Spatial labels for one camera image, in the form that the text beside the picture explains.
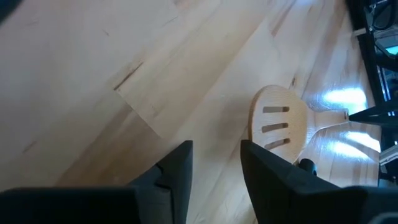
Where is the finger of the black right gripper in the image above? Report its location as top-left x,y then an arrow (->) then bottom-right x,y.
348,116 -> 398,127
348,105 -> 398,117

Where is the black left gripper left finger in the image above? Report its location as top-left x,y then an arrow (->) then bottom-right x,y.
0,140 -> 193,224

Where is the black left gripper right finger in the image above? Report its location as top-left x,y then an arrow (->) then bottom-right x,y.
241,139 -> 398,224

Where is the wooden slotted spatula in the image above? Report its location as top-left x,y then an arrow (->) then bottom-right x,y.
248,84 -> 351,166

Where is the black aluminium table frame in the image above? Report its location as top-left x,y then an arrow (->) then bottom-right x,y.
345,0 -> 398,106

